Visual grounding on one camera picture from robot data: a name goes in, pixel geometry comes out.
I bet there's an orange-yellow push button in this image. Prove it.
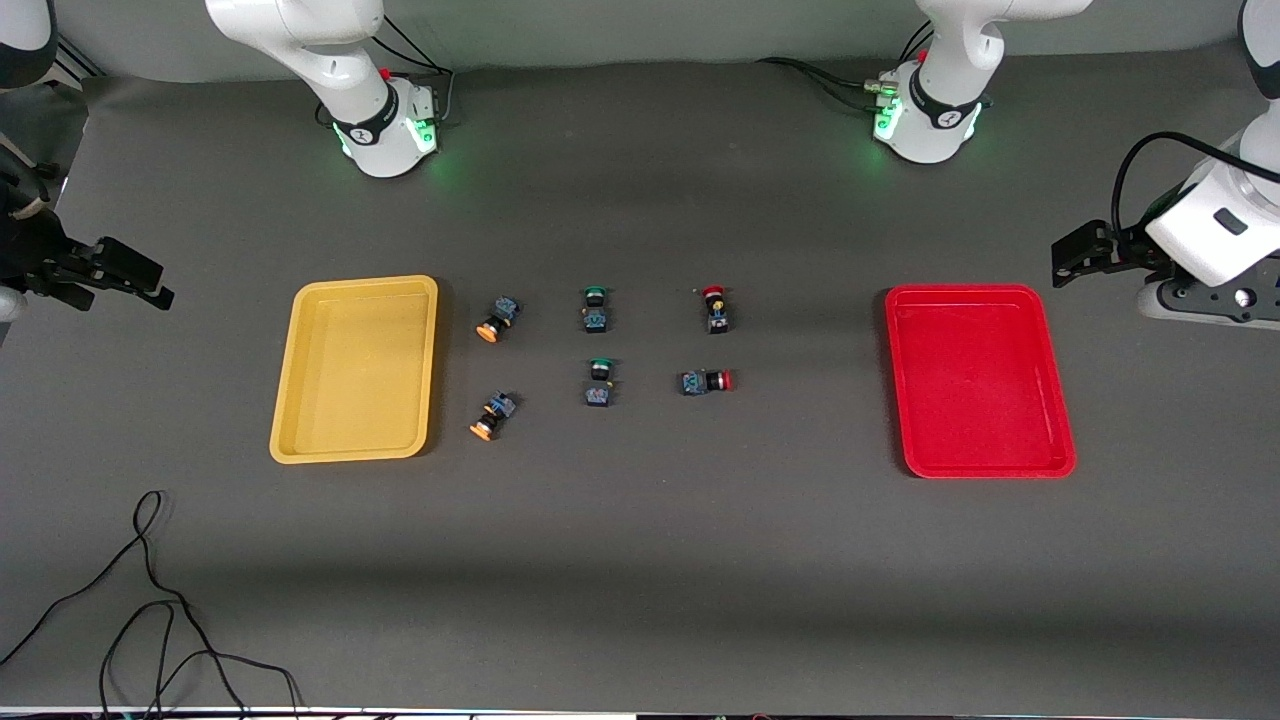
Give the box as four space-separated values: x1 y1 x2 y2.
469 391 519 442
475 295 523 345

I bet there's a red plastic tray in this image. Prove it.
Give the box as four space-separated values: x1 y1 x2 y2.
884 284 1078 480

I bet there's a yellow plastic tray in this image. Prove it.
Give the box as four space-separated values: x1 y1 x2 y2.
268 275 440 466

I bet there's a dark grey table cloth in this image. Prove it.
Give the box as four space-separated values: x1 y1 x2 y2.
0 40 1280 716

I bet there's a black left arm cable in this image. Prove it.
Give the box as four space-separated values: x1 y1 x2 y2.
1110 131 1253 237

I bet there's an aluminium frame rail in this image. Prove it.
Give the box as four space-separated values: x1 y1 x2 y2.
44 34 103 89

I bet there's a thin black loose cable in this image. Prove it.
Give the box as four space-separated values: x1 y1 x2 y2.
0 489 251 720
98 598 304 720

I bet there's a black left base cable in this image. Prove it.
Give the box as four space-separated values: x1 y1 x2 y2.
757 56 901 113

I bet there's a black base cable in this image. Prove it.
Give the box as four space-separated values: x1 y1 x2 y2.
375 14 457 129
757 56 901 113

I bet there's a black right base cable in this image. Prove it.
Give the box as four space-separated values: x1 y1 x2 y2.
375 14 457 129

